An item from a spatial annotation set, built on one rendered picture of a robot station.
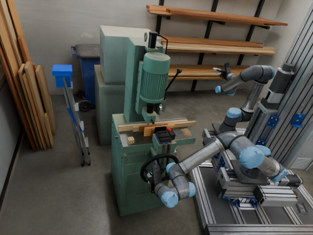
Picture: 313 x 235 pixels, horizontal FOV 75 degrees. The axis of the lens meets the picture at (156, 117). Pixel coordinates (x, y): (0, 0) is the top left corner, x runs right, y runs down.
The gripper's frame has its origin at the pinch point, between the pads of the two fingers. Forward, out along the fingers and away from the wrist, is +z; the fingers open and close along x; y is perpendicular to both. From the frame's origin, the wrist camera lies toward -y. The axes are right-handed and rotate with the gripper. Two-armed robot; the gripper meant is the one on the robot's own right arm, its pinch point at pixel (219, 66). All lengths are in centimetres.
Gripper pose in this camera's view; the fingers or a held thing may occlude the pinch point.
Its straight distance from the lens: 235.6
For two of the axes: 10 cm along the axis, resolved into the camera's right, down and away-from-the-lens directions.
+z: -3.1, -5.6, 7.7
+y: -0.1, 8.1, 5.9
